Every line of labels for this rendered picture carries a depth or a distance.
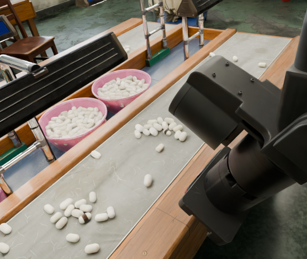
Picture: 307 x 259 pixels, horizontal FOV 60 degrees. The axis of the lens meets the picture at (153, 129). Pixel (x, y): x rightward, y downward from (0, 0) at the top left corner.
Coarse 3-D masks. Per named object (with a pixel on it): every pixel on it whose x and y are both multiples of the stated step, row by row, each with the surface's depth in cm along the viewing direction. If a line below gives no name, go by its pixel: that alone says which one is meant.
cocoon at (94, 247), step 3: (87, 246) 62; (90, 246) 62; (93, 246) 61; (96, 246) 62; (87, 249) 61; (90, 249) 61; (93, 249) 61; (96, 249) 61; (87, 252) 61; (90, 252) 61; (93, 252) 62
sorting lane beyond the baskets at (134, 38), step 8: (152, 24) 186; (160, 24) 184; (128, 32) 179; (136, 32) 177; (160, 32) 172; (120, 40) 169; (128, 40) 168; (136, 40) 166; (144, 40) 164; (136, 48) 156
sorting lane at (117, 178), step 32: (256, 64) 123; (160, 96) 112; (128, 128) 97; (96, 160) 86; (128, 160) 85; (160, 160) 83; (64, 192) 78; (96, 192) 76; (128, 192) 75; (160, 192) 73; (32, 224) 70; (96, 224) 68; (128, 224) 67; (0, 256) 64; (32, 256) 63; (64, 256) 62; (96, 256) 61
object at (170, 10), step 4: (168, 0) 355; (172, 0) 352; (176, 0) 346; (180, 0) 343; (168, 4) 356; (172, 4) 352; (176, 4) 346; (168, 8) 357; (172, 8) 339; (176, 8) 347; (168, 12) 344; (172, 12) 348; (168, 16) 351; (172, 16) 352; (176, 16) 346; (180, 16) 351; (168, 20) 353; (172, 20) 351; (176, 20) 346
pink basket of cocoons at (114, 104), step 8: (112, 72) 128; (120, 72) 129; (128, 72) 129; (136, 72) 128; (144, 72) 124; (96, 80) 124; (104, 80) 127; (96, 88) 122; (96, 96) 113; (136, 96) 111; (112, 104) 112; (120, 104) 112; (112, 112) 118
